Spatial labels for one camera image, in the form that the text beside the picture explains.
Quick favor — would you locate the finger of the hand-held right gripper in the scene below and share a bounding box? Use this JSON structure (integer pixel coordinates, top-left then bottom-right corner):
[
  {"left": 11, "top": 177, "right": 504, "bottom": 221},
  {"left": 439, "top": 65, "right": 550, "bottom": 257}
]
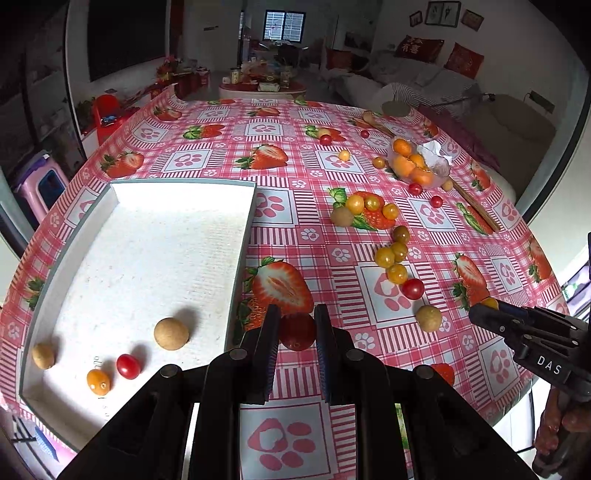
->
[
  {"left": 480, "top": 298, "right": 537, "bottom": 321},
  {"left": 468, "top": 305, "right": 514, "bottom": 337}
]

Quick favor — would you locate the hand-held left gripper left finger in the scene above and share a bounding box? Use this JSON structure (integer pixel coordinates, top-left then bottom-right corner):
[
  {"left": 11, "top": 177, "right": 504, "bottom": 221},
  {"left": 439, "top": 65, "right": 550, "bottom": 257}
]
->
[{"left": 59, "top": 304, "right": 282, "bottom": 480}]

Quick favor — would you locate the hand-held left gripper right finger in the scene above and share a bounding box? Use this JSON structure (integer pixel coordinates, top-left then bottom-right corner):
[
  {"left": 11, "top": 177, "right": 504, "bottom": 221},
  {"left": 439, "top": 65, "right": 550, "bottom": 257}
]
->
[{"left": 314, "top": 304, "right": 539, "bottom": 480}]

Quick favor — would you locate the white rectangular tray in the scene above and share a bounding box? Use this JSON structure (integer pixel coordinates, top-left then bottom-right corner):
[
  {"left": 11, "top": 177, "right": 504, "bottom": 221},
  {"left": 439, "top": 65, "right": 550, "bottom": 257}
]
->
[{"left": 18, "top": 179, "right": 257, "bottom": 454}]

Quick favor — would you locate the person's right hand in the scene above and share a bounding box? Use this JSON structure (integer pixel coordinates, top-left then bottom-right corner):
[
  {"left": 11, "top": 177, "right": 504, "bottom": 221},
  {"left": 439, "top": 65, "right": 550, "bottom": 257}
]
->
[{"left": 532, "top": 387, "right": 591, "bottom": 477}]

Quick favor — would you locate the strawberry print pink tablecloth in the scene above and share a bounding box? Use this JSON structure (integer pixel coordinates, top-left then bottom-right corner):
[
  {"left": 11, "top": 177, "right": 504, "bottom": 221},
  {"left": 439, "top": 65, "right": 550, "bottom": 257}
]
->
[{"left": 0, "top": 95, "right": 571, "bottom": 480}]

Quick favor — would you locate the large tan longan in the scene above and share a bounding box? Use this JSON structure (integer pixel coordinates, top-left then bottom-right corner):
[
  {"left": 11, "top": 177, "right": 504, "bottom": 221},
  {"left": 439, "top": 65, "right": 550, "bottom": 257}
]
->
[{"left": 154, "top": 317, "right": 190, "bottom": 352}]

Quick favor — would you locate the long wooden stick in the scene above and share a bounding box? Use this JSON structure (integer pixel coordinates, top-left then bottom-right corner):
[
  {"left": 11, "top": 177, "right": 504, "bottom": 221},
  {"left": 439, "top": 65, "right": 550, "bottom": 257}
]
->
[{"left": 450, "top": 178, "right": 502, "bottom": 233}]

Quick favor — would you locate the clear plastic bag of oranges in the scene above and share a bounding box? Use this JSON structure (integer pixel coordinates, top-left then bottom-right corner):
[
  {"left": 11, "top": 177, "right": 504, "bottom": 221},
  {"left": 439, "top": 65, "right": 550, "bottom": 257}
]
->
[{"left": 386, "top": 137, "right": 453, "bottom": 190}]

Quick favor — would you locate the wooden spoon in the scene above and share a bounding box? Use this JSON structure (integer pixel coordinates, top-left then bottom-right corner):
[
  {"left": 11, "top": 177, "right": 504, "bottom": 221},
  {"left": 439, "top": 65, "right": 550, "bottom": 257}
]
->
[{"left": 353, "top": 111, "right": 396, "bottom": 138}]

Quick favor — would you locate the grey sofa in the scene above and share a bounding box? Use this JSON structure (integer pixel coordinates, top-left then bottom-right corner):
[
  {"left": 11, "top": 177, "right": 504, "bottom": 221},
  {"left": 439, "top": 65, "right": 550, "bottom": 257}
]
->
[{"left": 323, "top": 48, "right": 557, "bottom": 153}]

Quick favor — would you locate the red printed cushion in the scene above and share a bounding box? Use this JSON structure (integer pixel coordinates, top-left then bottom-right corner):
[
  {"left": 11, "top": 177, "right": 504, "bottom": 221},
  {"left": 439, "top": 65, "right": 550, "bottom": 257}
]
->
[
  {"left": 444, "top": 42, "right": 485, "bottom": 78},
  {"left": 394, "top": 35, "right": 446, "bottom": 62}
]

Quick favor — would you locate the pink plastic stool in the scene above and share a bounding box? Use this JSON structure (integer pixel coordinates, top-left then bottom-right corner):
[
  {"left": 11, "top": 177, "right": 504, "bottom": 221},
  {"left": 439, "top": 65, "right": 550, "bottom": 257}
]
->
[{"left": 11, "top": 154, "right": 69, "bottom": 220}]

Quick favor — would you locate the red plastic stool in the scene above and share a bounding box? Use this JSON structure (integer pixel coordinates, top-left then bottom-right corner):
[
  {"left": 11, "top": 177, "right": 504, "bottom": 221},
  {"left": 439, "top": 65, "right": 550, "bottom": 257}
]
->
[{"left": 91, "top": 95, "right": 140, "bottom": 146}]

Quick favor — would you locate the barred window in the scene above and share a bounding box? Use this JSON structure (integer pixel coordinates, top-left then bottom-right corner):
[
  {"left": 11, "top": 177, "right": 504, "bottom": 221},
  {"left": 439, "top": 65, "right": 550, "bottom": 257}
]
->
[{"left": 263, "top": 10, "right": 306, "bottom": 42}]

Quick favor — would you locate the black framed wall picture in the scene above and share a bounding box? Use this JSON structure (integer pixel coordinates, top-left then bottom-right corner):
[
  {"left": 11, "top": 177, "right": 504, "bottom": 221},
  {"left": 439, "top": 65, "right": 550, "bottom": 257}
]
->
[{"left": 425, "top": 1, "right": 461, "bottom": 27}]

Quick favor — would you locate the dark wall television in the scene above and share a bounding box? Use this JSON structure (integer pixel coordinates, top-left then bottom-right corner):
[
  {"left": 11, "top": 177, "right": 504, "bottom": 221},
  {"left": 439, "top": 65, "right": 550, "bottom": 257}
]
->
[{"left": 87, "top": 0, "right": 168, "bottom": 83}]

